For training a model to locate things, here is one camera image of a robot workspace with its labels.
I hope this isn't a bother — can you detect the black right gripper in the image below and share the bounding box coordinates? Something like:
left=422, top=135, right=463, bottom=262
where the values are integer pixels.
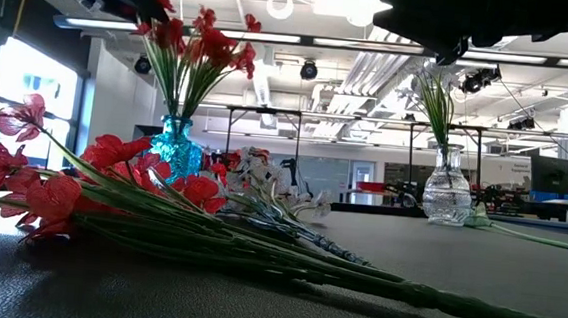
left=372, top=0, right=537, bottom=51

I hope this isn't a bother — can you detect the white artificial flower bunch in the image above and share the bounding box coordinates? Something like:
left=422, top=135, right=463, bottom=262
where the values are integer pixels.
left=393, top=61, right=470, bottom=155
left=209, top=142, right=381, bottom=267

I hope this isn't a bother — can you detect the green stem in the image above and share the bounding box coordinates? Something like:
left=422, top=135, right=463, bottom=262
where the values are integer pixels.
left=461, top=200, right=568, bottom=254

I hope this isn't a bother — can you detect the blue glass vase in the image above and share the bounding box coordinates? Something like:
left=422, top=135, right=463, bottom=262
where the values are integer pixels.
left=145, top=113, right=207, bottom=187

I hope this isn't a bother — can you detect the clear glass vase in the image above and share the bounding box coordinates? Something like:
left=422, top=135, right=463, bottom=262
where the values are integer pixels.
left=419, top=141, right=477, bottom=228

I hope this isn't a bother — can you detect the black round ceiling speaker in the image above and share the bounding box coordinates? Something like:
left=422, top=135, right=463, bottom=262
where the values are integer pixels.
left=299, top=58, right=320, bottom=82
left=133, top=53, right=154, bottom=76

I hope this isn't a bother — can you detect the overhead light bar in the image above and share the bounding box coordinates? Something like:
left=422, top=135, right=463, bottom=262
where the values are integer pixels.
left=51, top=14, right=568, bottom=69

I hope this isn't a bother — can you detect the black box screen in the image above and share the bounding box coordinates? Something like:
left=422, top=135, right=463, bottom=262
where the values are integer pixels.
left=132, top=123, right=160, bottom=144

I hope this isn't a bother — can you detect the red bin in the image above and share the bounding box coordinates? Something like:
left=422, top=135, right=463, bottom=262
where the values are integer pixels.
left=355, top=180, right=387, bottom=194

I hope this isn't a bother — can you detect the black monitor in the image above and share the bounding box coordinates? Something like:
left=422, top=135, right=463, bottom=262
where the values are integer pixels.
left=528, top=154, right=568, bottom=196

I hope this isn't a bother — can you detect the black textured table mat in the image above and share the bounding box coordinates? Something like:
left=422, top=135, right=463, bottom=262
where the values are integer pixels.
left=0, top=186, right=568, bottom=318

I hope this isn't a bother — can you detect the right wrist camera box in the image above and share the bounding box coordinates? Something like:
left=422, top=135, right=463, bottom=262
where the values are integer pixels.
left=433, top=37, right=472, bottom=68

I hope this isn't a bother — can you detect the white ring lamp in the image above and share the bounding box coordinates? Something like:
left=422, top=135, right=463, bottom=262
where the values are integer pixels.
left=265, top=0, right=296, bottom=22

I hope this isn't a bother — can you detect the black background table frame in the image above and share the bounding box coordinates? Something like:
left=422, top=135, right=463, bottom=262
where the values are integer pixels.
left=221, top=104, right=488, bottom=194

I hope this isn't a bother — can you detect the black aluminium table frame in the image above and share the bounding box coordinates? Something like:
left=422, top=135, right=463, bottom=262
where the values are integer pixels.
left=329, top=199, right=568, bottom=235

